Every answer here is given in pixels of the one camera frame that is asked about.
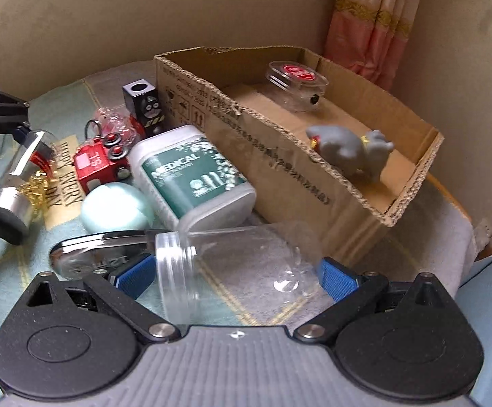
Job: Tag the round clear red-label container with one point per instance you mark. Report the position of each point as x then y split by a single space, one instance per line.
299 82

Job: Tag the clear plastic jar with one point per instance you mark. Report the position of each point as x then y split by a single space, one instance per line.
237 269

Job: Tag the black toy figure block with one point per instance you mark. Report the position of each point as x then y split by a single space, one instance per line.
146 106

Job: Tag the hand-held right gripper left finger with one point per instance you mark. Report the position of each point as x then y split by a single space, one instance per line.
133 276

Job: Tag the cardboard box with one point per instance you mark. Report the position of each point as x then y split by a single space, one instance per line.
297 178

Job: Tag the pink curtain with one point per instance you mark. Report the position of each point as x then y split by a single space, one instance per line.
371 21

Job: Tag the grey toy animal figure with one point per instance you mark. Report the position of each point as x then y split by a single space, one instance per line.
347 150

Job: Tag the white green-label swab box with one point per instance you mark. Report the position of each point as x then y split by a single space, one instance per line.
186 174

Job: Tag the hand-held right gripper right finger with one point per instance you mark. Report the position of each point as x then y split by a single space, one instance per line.
335 280

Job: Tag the gold lettered card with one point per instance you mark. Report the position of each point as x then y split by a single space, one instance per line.
65 178

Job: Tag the clear red keyring charm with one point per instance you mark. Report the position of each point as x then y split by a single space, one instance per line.
116 123

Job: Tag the light blue checkered blanket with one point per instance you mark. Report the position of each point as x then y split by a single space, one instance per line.
21 263

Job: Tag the mint green egg-shaped case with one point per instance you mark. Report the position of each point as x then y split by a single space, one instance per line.
114 210

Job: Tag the large chrome nail clipper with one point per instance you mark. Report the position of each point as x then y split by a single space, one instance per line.
97 252

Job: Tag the glass bottle with gold stars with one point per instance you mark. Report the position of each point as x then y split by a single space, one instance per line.
21 178

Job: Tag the red toy vehicle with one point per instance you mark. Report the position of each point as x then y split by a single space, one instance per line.
97 165

